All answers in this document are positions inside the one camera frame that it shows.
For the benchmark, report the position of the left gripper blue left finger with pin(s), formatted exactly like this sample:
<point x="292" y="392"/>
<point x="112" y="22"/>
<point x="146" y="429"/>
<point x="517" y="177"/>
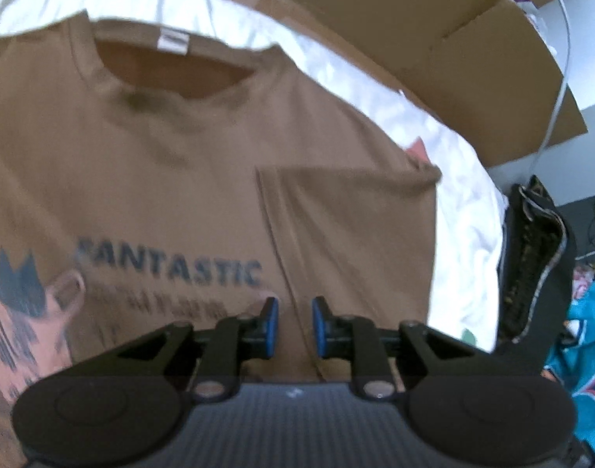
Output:
<point x="222" y="351"/>

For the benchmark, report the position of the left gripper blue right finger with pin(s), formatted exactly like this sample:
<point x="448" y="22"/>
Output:
<point x="359" y="342"/>

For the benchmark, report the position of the brown printed t-shirt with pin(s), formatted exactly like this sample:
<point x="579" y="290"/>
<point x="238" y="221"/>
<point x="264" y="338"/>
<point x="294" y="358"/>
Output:
<point x="140" y="187"/>

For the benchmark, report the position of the cream bear print bedsheet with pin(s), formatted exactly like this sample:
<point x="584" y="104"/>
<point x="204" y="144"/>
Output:
<point x="470" y="208"/>

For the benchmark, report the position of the black folded garment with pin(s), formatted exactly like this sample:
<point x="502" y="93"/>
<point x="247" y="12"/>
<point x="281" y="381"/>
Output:
<point x="534" y="277"/>

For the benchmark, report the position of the teal cartoon print blanket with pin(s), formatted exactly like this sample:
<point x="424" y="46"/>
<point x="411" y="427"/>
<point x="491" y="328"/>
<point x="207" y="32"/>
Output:
<point x="571" y="361"/>

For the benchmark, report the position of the brown cardboard sheet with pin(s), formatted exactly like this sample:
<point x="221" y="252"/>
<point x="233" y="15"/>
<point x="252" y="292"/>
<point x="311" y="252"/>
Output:
<point x="479" y="65"/>

